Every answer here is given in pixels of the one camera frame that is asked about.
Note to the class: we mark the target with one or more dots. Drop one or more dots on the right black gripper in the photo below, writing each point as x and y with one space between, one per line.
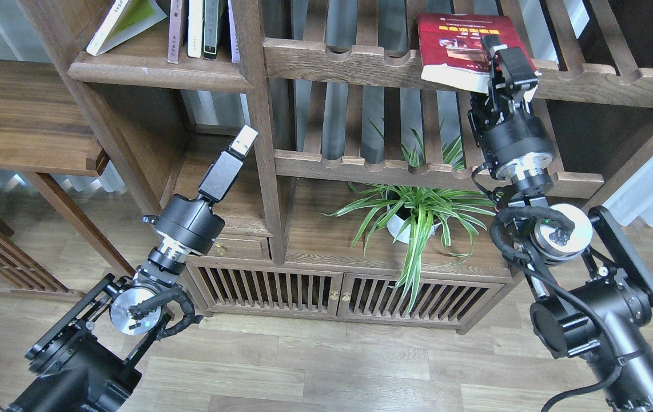
511 77

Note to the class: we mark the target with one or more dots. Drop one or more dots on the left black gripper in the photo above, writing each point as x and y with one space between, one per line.
224 171

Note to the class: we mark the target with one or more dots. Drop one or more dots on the red book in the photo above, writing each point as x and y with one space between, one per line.
451 49

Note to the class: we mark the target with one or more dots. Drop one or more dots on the yellow green book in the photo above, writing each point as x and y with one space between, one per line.
125 20

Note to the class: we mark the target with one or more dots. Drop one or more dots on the dark brown book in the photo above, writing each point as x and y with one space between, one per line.
177 25

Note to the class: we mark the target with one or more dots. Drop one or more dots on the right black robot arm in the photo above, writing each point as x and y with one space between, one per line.
593 293

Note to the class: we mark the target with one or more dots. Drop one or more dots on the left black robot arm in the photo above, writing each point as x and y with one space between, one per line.
74 372

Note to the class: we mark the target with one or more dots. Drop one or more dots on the pale upright book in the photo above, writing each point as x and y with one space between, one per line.
234 49

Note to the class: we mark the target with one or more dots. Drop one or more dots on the dark wooden bookshelf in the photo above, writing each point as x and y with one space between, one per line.
335 107

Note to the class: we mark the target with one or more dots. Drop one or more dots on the dark green upright book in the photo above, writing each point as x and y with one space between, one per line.
213 14

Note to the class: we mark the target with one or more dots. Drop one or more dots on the white upright book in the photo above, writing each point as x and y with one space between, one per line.
195 32

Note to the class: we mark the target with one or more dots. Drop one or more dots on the white plant pot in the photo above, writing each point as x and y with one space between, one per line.
400 226

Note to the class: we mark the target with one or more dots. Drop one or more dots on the green spider plant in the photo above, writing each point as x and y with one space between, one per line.
384 201

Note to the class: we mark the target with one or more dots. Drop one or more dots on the wooden side table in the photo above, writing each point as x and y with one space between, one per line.
42 133

